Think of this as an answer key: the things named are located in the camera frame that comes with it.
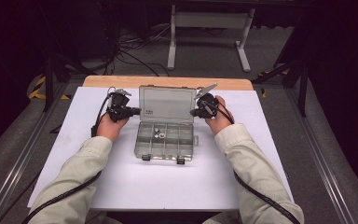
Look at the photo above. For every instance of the white table mat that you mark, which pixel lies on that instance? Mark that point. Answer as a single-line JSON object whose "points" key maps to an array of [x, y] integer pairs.
{"points": [[167, 186]]}

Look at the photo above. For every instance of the clear plastic compartment box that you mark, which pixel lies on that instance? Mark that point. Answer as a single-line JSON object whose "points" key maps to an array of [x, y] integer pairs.
{"points": [[166, 104]]}

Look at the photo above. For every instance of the yellow black floor tape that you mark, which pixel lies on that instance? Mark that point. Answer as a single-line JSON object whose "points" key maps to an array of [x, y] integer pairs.
{"points": [[263, 92], [34, 93]]}

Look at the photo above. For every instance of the person's left hand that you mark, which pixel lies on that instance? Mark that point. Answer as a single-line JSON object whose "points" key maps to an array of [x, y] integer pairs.
{"points": [[110, 128]]}

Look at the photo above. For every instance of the white metal stand frame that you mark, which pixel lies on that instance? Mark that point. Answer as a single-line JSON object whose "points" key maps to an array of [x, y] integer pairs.
{"points": [[211, 20]]}

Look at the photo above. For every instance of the wooden table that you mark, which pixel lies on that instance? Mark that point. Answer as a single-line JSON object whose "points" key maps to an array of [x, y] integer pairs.
{"points": [[112, 81]]}

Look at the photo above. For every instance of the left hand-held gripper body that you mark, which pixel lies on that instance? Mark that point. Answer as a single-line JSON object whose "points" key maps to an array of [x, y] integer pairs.
{"points": [[118, 107]]}

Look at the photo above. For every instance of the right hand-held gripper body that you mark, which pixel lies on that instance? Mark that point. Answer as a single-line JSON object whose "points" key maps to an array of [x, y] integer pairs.
{"points": [[206, 105]]}

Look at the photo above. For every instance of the aluminium floor rail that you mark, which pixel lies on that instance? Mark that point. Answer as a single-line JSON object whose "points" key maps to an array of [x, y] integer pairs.
{"points": [[18, 161], [318, 155]]}

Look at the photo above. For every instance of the person's right hand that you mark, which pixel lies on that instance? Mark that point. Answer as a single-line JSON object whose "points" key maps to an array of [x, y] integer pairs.
{"points": [[220, 119]]}

